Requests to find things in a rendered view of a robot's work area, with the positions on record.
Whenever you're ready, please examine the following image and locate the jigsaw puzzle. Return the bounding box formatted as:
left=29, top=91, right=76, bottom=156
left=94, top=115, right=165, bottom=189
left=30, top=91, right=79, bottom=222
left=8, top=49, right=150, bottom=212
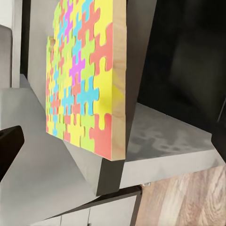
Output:
left=46, top=0, right=127, bottom=161

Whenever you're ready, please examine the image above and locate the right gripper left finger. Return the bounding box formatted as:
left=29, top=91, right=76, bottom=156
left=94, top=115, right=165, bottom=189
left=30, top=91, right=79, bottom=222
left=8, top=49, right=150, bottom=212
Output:
left=0, top=125, right=24, bottom=181

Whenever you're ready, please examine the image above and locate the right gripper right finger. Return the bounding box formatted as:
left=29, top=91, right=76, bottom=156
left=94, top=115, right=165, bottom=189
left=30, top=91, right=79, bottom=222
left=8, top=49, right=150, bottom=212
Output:
left=211, top=125, right=226, bottom=163

